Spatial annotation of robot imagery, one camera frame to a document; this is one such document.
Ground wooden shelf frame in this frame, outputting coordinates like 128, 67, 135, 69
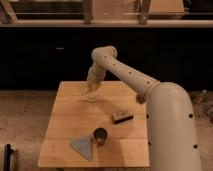
0, 0, 213, 28

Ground black object at floor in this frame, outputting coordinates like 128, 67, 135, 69
3, 144, 14, 171

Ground wooden brush black bristles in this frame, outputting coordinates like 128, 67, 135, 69
112, 111, 134, 124

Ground wooden table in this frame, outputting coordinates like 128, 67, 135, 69
38, 81, 150, 168

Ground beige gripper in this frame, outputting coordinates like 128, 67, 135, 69
86, 67, 105, 92

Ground grey triangular cloth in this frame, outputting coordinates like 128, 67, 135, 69
70, 136, 93, 160

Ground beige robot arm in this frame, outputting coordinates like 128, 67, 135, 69
87, 46, 202, 171

